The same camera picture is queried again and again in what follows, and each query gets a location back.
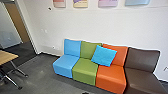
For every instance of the blue square cushion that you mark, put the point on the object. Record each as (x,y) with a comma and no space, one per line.
(104,55)

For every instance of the blue sofa seat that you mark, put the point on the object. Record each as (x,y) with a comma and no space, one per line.
(68,61)

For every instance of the green sofa seat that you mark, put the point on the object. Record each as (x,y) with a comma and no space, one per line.
(85,70)

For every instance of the orange sofa seat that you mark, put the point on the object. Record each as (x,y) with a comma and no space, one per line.
(111,76)

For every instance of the long wooden table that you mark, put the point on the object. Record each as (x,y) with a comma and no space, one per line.
(6,56)

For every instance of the white low wall outlet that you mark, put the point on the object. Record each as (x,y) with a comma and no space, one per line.
(53,47)

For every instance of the white wall switch plate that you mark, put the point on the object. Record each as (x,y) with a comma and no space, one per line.
(45,31)

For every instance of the yellow wall poster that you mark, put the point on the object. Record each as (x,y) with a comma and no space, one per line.
(80,2)

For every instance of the pink wall poster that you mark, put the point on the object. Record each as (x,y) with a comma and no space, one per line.
(59,2)

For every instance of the small dark wall sensor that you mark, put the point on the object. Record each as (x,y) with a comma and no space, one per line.
(50,9)

